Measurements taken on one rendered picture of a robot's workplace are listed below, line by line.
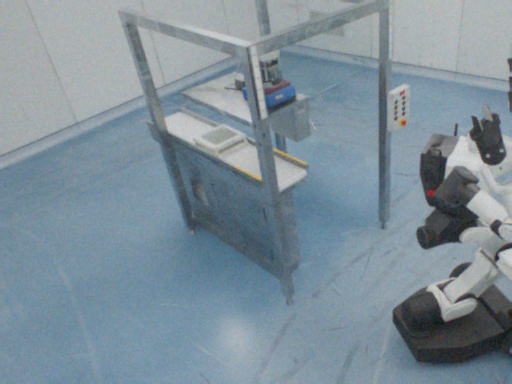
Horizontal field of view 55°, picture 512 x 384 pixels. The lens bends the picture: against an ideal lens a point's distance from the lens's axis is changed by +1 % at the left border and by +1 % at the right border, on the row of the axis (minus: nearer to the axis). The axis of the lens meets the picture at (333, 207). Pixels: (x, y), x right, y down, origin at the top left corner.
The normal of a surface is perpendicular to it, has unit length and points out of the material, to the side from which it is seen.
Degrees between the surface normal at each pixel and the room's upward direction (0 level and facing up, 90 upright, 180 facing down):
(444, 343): 0
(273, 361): 0
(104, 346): 0
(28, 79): 90
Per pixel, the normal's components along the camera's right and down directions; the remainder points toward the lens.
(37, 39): 0.82, 0.30
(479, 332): -0.06, -0.80
